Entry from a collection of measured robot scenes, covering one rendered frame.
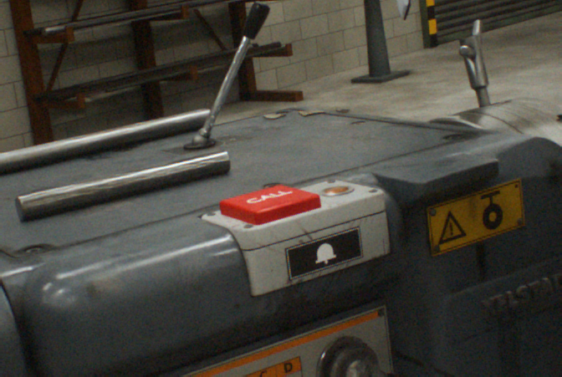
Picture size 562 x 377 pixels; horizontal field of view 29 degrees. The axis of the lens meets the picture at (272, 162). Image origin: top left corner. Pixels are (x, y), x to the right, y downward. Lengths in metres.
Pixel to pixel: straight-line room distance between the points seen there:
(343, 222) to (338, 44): 10.16
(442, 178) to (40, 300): 0.35
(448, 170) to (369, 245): 0.11
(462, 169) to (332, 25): 10.04
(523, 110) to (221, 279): 0.56
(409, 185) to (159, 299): 0.24
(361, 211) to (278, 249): 0.08
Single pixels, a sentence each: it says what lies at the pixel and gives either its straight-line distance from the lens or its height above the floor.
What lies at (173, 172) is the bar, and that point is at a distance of 1.01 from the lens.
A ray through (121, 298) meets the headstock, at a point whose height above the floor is 1.23.
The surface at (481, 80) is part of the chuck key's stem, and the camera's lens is 1.33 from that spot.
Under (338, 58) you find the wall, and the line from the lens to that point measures 11.02.
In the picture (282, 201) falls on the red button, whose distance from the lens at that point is 0.85.
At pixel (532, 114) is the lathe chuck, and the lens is 1.28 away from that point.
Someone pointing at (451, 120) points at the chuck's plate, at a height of 1.23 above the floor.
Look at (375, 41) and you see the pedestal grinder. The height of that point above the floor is 0.36.
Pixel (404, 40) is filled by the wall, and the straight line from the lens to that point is 11.84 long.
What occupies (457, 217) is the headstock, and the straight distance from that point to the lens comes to 0.98.
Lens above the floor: 1.47
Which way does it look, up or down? 12 degrees down
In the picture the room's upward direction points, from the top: 8 degrees counter-clockwise
